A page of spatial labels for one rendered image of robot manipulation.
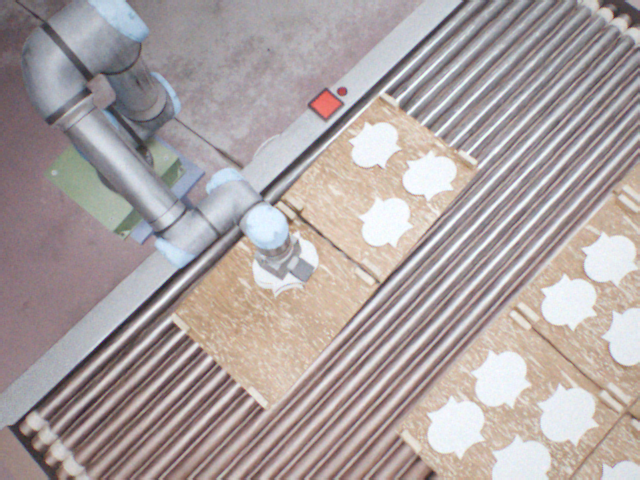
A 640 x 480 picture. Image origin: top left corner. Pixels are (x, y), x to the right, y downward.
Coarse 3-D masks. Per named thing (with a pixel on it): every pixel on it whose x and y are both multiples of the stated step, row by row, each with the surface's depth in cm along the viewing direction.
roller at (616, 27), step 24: (624, 24) 171; (600, 48) 170; (576, 72) 168; (552, 96) 166; (528, 120) 165; (504, 144) 163; (480, 168) 161; (240, 408) 147; (216, 432) 145; (192, 456) 144
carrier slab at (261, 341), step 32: (288, 224) 158; (320, 256) 155; (224, 288) 154; (256, 288) 153; (320, 288) 152; (352, 288) 152; (192, 320) 152; (224, 320) 151; (256, 320) 151; (288, 320) 150; (320, 320) 150; (224, 352) 149; (256, 352) 149; (288, 352) 148; (320, 352) 148; (256, 384) 146; (288, 384) 146
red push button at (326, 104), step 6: (324, 96) 169; (330, 96) 168; (318, 102) 168; (324, 102) 168; (330, 102) 168; (336, 102) 168; (318, 108) 168; (324, 108) 168; (330, 108) 167; (336, 108) 167; (324, 114) 167; (330, 114) 167
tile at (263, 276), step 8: (304, 248) 143; (304, 256) 142; (312, 256) 142; (256, 264) 142; (312, 264) 142; (256, 272) 142; (264, 272) 142; (264, 280) 141; (272, 280) 141; (280, 280) 141; (288, 280) 141; (296, 280) 141; (280, 288) 141
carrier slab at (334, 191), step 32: (352, 128) 165; (416, 128) 164; (320, 160) 162; (352, 160) 162; (416, 160) 161; (288, 192) 160; (320, 192) 160; (352, 192) 159; (384, 192) 159; (448, 192) 158; (320, 224) 157; (352, 224) 157; (416, 224) 156; (352, 256) 154; (384, 256) 154
